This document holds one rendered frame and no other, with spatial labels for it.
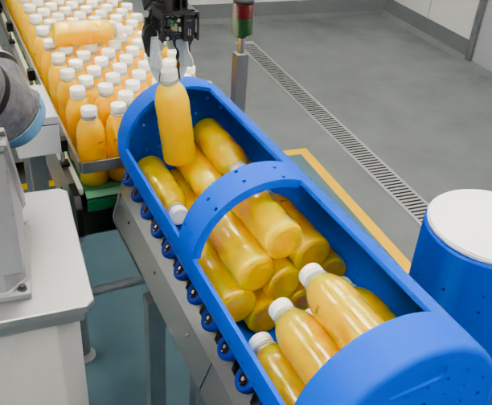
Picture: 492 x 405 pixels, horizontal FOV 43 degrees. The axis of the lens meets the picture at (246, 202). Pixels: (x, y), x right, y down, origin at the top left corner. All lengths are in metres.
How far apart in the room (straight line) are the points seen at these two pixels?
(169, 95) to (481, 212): 0.71
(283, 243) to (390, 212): 2.31
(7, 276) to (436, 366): 0.57
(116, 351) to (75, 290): 1.50
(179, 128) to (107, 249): 1.67
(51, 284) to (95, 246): 1.98
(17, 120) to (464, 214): 0.91
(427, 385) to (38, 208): 0.68
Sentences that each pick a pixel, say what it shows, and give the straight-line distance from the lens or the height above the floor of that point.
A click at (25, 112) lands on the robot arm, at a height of 1.30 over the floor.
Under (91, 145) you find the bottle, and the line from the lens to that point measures 1.58.
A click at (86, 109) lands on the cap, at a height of 1.10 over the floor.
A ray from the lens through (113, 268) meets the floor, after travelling 2.79.
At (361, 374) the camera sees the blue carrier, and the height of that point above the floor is 1.21.
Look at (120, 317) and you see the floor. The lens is 2.56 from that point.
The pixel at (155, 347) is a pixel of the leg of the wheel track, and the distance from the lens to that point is 1.80.
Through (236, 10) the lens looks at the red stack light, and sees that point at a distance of 1.89.
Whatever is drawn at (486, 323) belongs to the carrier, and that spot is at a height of 0.88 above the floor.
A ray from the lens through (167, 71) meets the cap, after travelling 1.26.
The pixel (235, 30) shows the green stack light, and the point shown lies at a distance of 1.91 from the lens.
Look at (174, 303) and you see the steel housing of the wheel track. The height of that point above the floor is 0.89.
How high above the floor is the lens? 1.76
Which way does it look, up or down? 33 degrees down
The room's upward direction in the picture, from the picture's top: 4 degrees clockwise
